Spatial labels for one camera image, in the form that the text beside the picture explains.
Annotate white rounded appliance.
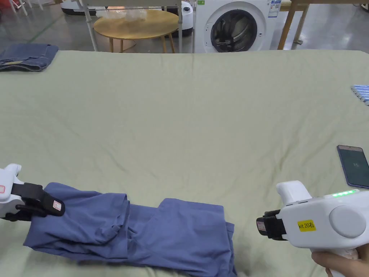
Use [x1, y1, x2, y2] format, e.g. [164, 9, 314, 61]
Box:
[171, 0, 197, 38]

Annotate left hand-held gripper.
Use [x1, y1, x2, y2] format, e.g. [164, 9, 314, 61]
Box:
[0, 163, 66, 222]

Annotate wooden frame table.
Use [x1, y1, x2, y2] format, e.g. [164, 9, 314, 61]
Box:
[277, 0, 369, 51]

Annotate row of blue batteries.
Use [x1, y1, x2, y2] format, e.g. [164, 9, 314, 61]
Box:
[351, 84, 369, 106]

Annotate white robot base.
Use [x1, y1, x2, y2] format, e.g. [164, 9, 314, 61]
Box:
[61, 0, 107, 17]

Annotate blue garment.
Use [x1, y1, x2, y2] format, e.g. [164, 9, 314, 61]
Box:
[23, 181, 238, 277]

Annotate white washing machine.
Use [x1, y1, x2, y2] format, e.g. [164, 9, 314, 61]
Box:
[193, 0, 285, 54]

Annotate person's right hand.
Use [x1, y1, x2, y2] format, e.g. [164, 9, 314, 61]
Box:
[311, 249, 369, 277]

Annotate folded denim jeans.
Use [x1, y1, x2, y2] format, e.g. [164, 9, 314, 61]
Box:
[0, 43, 59, 72]

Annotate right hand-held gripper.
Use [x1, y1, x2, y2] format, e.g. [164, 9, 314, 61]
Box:
[255, 180, 369, 277]

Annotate dark smartphone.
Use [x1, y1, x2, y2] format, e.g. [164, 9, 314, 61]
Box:
[336, 145, 369, 189]

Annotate bed with pale green sheet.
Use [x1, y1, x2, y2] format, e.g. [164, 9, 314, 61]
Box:
[0, 49, 369, 277]

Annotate round wooden table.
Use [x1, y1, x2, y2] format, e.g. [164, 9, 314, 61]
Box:
[93, 8, 180, 54]

